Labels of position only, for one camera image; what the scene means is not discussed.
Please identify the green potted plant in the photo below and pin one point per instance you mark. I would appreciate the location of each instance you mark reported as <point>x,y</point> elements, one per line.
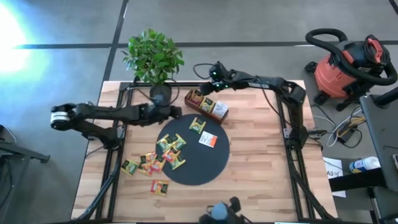
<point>155,56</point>

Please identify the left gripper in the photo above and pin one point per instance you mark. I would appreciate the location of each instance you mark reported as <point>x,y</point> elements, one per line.
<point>158,114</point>

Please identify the blue white canister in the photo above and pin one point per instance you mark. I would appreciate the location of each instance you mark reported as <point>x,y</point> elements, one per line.
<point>363,165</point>

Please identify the white orange Tazo packet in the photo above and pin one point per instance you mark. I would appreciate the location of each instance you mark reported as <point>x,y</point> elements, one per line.
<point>207,139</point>
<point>219,109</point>

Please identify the black shelf board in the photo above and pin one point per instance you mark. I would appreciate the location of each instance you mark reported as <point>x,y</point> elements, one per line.
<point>357,180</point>

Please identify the lemon lime tea packet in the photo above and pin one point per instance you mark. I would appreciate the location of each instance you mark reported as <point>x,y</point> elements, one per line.
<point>129,167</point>
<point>164,142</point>
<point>178,161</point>
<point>179,143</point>
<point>197,125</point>
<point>206,105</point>

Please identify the black metal stand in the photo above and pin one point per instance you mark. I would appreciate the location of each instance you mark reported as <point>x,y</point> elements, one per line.
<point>18,151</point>

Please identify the orange black shop vacuum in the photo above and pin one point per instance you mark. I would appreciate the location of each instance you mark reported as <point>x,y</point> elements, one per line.
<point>329,74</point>

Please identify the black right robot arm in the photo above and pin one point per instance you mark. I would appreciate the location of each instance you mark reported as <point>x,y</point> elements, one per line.
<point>280,87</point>

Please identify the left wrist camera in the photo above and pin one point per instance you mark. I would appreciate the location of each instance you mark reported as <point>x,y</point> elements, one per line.
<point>158,99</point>

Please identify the round dark woven placemat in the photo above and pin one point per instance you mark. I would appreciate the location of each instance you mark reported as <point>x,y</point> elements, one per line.
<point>202,168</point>

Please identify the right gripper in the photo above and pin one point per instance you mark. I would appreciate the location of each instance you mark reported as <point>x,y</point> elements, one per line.
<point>223,84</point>

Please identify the grey desk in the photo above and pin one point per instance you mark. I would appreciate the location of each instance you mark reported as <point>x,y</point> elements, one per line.
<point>382,133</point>

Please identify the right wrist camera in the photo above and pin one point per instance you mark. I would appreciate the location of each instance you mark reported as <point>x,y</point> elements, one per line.
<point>216,70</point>

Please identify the brown wooden tea organizer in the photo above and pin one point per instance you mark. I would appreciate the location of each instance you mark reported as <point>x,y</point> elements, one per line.
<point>202,114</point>

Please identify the white paper sheet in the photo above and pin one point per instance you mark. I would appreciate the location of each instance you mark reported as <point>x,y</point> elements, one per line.
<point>334,166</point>

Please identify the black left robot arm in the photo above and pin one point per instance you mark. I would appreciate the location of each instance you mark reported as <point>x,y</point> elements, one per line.
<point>102,112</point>

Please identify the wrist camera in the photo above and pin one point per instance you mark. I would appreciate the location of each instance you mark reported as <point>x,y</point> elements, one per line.
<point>158,99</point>
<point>216,70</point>

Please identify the black power supply box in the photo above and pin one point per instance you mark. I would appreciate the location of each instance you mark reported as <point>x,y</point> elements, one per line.
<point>346,134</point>

